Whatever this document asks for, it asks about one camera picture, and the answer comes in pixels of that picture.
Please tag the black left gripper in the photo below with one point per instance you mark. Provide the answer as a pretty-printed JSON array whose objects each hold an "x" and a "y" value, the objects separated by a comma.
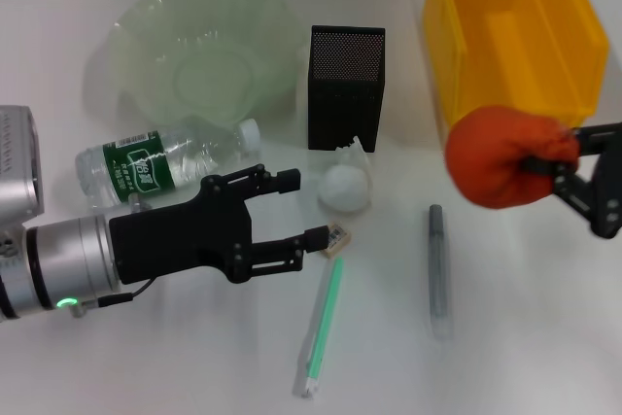
[{"x": 170, "y": 240}]

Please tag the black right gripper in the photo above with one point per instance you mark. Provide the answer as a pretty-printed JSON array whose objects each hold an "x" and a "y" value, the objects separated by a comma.
[{"x": 610, "y": 201}]

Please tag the white paper ball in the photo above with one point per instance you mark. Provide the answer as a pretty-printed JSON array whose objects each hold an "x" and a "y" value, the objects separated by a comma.
[{"x": 345, "y": 186}]

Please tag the red-orange knitted orange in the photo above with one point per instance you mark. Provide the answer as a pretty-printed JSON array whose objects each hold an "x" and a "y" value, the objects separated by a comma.
[{"x": 495, "y": 157}]

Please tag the clear bottle with green label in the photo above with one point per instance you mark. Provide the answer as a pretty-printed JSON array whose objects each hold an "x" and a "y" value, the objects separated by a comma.
[{"x": 146, "y": 162}]

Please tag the silver and white left robot arm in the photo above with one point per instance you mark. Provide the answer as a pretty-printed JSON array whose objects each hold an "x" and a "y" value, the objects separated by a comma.
[{"x": 58, "y": 259}]

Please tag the beige eraser with barcode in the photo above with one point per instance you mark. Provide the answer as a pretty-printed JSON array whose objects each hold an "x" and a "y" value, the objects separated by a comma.
[{"x": 340, "y": 240}]

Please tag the green and clear pen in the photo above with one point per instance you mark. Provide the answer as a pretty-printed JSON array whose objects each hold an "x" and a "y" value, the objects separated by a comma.
[{"x": 325, "y": 313}]

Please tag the black mesh pen holder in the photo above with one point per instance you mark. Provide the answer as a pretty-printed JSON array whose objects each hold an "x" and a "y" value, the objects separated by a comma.
[{"x": 345, "y": 94}]

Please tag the grey pen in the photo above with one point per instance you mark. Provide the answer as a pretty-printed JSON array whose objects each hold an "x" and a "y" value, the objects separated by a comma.
[{"x": 437, "y": 264}]

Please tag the pale green glass fruit plate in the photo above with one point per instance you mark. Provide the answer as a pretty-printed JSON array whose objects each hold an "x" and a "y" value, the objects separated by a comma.
[{"x": 204, "y": 45}]

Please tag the yellow plastic bin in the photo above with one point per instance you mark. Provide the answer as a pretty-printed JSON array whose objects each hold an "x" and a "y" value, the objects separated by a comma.
[{"x": 510, "y": 45}]

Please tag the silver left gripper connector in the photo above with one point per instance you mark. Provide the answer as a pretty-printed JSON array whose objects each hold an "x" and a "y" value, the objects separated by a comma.
[{"x": 137, "y": 203}]

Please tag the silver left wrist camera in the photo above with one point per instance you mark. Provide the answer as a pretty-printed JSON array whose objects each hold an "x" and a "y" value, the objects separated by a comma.
[{"x": 14, "y": 162}]

